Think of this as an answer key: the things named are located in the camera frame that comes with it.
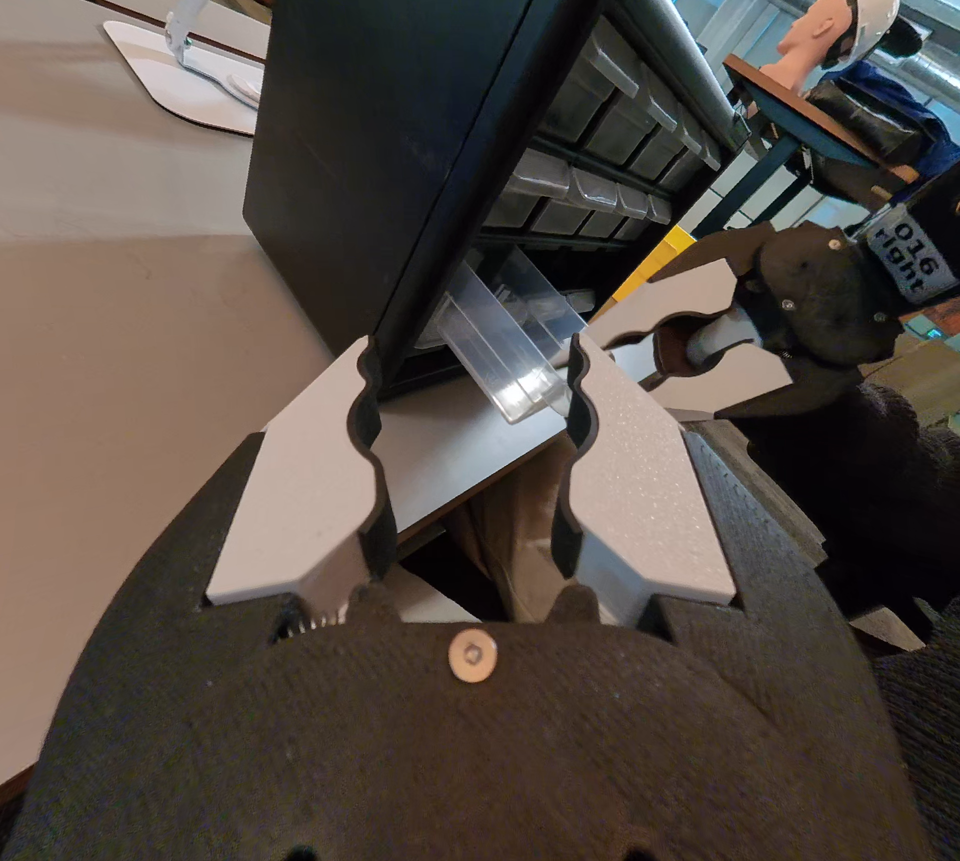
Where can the person's right forearm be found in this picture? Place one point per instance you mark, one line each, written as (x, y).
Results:
(862, 463)

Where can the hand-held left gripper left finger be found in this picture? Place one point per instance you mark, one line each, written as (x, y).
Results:
(292, 501)

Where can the person's beige pants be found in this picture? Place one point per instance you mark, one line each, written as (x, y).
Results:
(525, 538)

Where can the mannequin head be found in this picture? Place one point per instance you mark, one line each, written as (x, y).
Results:
(806, 36)

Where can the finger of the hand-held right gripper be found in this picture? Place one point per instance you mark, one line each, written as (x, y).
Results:
(690, 295)
(727, 385)

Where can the rows of clear cabinet drawers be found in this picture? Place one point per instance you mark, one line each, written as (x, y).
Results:
(615, 118)

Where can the black parts drawer cabinet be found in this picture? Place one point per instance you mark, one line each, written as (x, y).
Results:
(375, 88)

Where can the blue cloth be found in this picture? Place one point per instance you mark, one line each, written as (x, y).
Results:
(930, 126)

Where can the white hard hat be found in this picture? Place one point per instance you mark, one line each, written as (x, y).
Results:
(874, 6)

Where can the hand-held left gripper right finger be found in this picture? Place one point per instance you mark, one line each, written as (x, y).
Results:
(652, 501)

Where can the white monitor stand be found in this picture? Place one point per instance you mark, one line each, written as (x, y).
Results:
(187, 88)

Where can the yellow plastic bin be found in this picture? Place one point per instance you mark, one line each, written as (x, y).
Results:
(660, 253)

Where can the black bag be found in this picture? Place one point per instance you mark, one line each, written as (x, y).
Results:
(862, 118)

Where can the clear plastic drawer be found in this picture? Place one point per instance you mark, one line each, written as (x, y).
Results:
(487, 343)

